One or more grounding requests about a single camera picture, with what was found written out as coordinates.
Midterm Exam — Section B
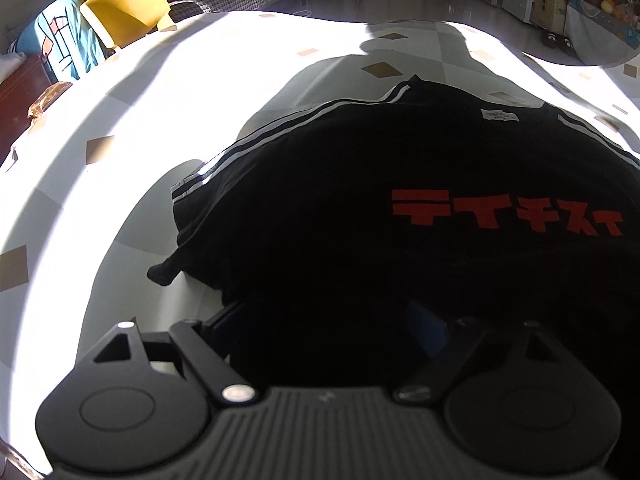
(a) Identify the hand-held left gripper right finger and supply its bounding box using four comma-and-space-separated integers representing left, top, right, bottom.
392, 300, 558, 406

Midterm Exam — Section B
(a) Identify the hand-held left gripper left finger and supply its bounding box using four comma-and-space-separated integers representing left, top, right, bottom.
91, 302, 258, 407

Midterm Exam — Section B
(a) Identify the black t-shirt red print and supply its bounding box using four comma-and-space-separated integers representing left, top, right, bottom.
147, 74, 640, 391

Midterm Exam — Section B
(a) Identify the brown bread bag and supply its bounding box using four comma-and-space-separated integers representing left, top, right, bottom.
29, 81, 73, 120

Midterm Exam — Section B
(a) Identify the brown wooden cabinet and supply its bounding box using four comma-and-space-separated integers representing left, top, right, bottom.
0, 55, 56, 163

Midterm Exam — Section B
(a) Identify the blue printed cloth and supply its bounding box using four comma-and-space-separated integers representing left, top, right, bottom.
35, 0, 108, 83

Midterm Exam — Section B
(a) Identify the yellow plastic chair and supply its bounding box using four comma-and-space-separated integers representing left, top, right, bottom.
80, 0, 178, 51

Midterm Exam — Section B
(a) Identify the grey-blue side table cover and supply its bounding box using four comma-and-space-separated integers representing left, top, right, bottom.
565, 0, 640, 66

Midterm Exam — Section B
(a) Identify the cardboard box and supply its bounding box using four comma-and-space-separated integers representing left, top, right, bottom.
531, 0, 568, 36

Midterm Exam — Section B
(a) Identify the white bag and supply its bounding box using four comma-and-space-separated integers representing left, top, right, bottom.
0, 42, 26, 78

